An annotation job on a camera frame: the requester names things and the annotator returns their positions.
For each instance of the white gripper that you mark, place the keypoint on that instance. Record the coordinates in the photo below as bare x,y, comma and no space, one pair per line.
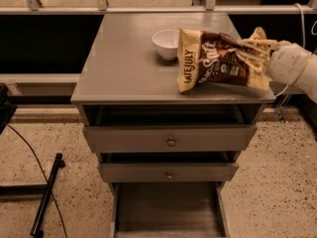
286,64

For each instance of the brown chip bag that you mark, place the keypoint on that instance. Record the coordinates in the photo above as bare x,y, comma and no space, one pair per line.
211,57

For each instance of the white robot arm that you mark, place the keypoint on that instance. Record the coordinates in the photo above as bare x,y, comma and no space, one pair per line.
311,91

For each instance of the top grey drawer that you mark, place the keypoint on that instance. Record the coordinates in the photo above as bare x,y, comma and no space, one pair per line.
156,139

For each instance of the grey drawer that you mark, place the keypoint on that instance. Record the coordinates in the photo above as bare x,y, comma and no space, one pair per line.
156,139
168,210
167,172

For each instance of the grey wooden drawer cabinet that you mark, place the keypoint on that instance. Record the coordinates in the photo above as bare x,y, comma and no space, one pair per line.
125,83

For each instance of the middle grey drawer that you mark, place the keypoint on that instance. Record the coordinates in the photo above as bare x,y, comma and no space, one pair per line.
167,172

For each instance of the bottom grey drawer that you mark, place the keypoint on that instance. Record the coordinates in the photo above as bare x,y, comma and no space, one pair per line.
168,210

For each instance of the white ceramic bowl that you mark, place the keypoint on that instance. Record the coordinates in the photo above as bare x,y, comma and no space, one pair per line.
166,43

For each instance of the black equipment at left edge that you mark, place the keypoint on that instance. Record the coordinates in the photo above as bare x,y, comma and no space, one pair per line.
7,109

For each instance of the black floor stand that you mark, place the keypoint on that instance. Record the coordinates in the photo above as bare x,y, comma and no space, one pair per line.
44,189

